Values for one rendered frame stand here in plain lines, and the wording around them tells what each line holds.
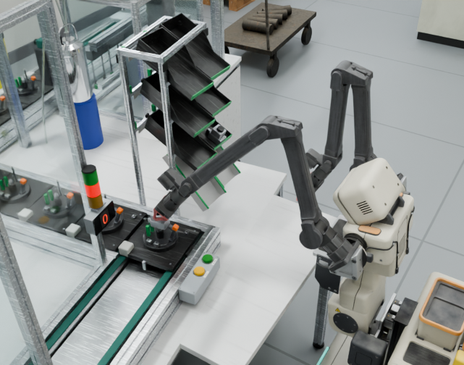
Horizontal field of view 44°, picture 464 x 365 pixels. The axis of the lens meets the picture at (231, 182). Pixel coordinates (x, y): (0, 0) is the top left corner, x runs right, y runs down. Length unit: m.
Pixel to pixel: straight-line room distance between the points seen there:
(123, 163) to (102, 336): 1.11
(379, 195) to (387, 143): 2.76
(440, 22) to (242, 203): 4.18
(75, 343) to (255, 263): 0.76
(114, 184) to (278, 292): 1.01
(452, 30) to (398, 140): 1.95
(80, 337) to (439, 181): 2.99
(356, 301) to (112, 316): 0.90
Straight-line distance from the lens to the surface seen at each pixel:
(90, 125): 2.99
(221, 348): 2.07
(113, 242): 2.32
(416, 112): 5.15
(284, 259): 2.35
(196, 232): 2.31
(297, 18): 6.01
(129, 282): 2.23
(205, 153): 2.33
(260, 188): 2.69
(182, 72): 2.17
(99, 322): 2.12
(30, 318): 1.37
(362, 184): 1.90
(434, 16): 6.38
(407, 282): 3.55
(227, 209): 2.57
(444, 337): 2.19
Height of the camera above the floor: 2.53
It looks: 38 degrees down
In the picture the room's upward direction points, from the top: 1 degrees counter-clockwise
